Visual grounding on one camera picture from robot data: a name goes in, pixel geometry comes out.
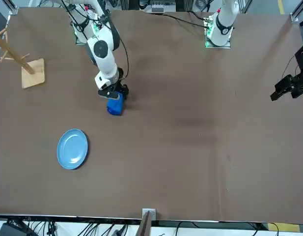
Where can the black panel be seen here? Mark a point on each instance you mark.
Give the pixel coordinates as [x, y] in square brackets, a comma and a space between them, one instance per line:
[0, 27]

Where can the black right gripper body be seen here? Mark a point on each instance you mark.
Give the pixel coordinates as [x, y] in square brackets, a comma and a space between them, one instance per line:
[122, 89]

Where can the wooden cup rack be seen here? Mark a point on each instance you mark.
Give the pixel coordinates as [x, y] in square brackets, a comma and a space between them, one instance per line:
[33, 73]

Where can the metal camera post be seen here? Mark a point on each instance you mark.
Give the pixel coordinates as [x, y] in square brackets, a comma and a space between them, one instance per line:
[145, 225]

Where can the grey power strip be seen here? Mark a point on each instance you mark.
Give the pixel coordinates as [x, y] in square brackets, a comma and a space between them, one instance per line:
[158, 8]

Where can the black box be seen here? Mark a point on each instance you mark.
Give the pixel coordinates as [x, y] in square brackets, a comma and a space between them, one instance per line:
[13, 231]

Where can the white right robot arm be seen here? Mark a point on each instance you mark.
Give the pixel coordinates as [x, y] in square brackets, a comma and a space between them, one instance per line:
[104, 59]

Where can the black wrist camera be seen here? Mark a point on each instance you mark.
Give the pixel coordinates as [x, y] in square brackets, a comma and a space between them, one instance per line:
[105, 94]

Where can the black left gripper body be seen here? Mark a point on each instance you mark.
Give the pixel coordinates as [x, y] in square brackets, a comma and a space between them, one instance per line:
[302, 81]

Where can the aluminium frame post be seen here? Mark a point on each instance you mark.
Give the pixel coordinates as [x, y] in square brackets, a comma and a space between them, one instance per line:
[298, 12]
[11, 6]

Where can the blue plastic plate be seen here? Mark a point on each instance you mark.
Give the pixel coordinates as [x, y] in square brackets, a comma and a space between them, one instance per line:
[72, 149]

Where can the blue cloth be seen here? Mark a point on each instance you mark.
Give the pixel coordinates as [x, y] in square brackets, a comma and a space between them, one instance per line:
[115, 106]

